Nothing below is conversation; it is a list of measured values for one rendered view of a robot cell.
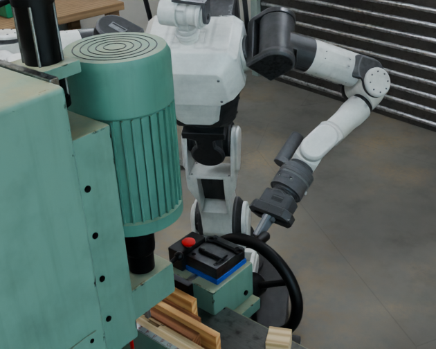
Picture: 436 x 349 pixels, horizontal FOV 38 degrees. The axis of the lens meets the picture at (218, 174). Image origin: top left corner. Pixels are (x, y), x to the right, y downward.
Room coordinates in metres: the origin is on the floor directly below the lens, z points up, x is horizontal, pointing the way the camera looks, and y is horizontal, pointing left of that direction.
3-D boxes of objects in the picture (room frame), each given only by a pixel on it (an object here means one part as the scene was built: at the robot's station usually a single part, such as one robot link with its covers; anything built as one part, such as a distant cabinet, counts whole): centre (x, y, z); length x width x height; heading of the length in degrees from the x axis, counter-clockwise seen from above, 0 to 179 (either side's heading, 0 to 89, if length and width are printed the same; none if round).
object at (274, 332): (0.94, -0.10, 0.92); 0.05 x 0.04 x 0.04; 165
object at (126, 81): (1.00, 0.15, 1.35); 0.18 x 0.18 x 0.31
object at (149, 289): (0.98, 0.17, 1.03); 0.14 x 0.07 x 0.09; 139
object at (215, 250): (1.15, 0.03, 0.99); 0.13 x 0.11 x 0.06; 49
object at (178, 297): (1.06, 0.12, 0.94); 0.16 x 0.02 x 0.08; 49
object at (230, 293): (1.14, 0.03, 0.91); 0.15 x 0.14 x 0.09; 49
